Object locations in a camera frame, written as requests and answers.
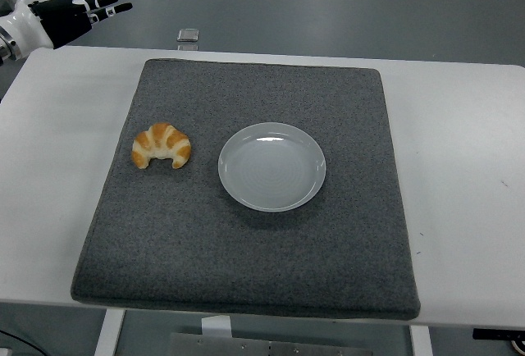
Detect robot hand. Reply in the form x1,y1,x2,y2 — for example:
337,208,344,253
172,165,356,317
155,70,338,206
0,0,135,58

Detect croissant bread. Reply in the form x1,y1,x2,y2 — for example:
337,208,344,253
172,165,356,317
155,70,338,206
131,122,193,170

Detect round light grey plate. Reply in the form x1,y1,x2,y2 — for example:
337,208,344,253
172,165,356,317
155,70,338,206
217,121,327,212

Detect grey metal plate with screws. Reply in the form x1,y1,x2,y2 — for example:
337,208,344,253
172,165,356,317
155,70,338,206
168,332,374,356

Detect metal floor socket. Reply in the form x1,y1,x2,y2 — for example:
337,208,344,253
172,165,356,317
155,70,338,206
176,28,201,43

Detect grey felt mat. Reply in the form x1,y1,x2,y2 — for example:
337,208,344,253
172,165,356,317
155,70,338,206
70,58,422,321

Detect white table leg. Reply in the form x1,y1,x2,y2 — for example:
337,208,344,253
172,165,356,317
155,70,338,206
94,308,126,356
409,325,434,356

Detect white tape strip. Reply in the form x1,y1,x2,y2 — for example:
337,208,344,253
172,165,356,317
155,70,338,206
200,315,233,339

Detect black flat bar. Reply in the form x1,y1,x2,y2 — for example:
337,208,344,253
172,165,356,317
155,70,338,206
472,326,525,343

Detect black floor cable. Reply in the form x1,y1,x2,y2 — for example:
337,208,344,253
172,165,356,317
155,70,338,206
0,329,42,356

